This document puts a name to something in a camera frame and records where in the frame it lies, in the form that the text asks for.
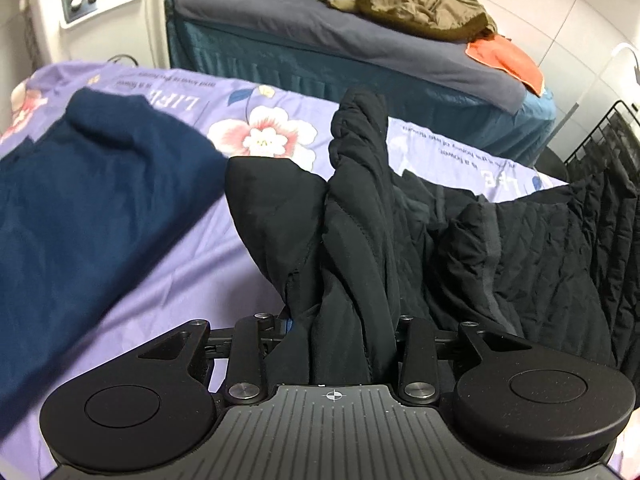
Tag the navy blue garment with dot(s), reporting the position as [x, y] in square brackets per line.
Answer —
[85, 200]

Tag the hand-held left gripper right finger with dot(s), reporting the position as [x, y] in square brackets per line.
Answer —
[421, 355]

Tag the olive green jacket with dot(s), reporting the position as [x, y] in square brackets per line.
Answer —
[410, 0]

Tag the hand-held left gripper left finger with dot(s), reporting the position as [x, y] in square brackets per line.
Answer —
[247, 355]

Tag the purple floral bedsheet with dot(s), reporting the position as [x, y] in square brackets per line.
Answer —
[200, 270]

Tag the black quilted jacket gold lining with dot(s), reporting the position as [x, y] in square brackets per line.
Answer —
[360, 210]

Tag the bed with teal skirt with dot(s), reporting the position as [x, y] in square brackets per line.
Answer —
[350, 70]

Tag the grey fleece blanket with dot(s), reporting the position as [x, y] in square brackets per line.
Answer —
[300, 15]

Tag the orange cloth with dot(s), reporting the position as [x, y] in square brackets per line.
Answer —
[510, 62]

